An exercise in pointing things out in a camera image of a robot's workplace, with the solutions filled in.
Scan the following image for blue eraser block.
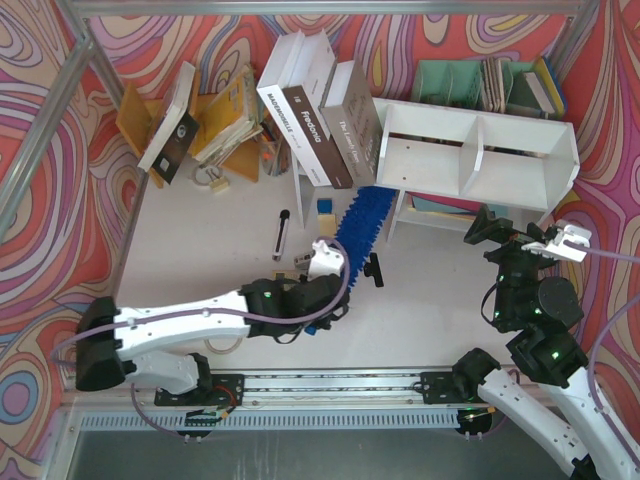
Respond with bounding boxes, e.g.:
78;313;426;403
316;198;334;215

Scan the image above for pencil cup with pencils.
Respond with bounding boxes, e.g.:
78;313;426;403
259;117;291;177

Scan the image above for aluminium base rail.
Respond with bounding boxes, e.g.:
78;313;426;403
62;369;606;416

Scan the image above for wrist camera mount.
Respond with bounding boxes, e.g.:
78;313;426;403
307;237;346;280
521;223;592;263

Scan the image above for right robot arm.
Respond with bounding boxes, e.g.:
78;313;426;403
453;205;639;479

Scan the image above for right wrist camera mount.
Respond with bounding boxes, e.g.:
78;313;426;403
521;223;592;263

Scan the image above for green file organizer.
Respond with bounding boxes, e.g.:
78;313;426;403
410;60;555;119

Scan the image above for yellow sticky note pad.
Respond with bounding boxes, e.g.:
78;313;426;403
317;214;337;238

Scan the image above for blue yellow book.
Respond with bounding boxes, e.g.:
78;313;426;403
525;56;568;119

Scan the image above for brass padlock with ring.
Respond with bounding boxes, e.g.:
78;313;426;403
191;166;230;193

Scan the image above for brown Fredonia book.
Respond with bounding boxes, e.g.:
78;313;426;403
283;85;353;189

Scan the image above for yellow grey calculator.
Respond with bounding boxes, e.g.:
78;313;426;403
272;270;301;282

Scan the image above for white Mademoiselle book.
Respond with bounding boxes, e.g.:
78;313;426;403
257;31;330;187

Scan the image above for grey Lonely City book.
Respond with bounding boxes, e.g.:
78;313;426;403
321;60;383;187

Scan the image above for black white paperback book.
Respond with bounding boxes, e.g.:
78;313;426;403
138;61;199;184

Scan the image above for blue microfiber duster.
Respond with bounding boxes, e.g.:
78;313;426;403
332;186;395;293

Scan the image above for white bookshelf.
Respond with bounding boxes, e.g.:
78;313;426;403
374;98;580;232

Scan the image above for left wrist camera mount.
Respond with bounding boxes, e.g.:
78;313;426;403
307;237;346;280

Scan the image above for small white shelf stand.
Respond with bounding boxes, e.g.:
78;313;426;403
292;154;315;228

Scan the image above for black white utility knife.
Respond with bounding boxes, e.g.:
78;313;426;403
272;209;290;261

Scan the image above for yellow worn books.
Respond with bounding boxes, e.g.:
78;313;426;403
191;64;262;166

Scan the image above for grey black stapler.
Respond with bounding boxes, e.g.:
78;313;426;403
294;252;314;270

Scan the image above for stack of coloured folders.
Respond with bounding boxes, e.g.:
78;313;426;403
409;192;482;220

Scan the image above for black clip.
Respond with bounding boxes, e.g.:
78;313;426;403
363;252;384;288

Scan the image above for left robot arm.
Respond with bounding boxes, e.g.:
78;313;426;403
75;274;349;394

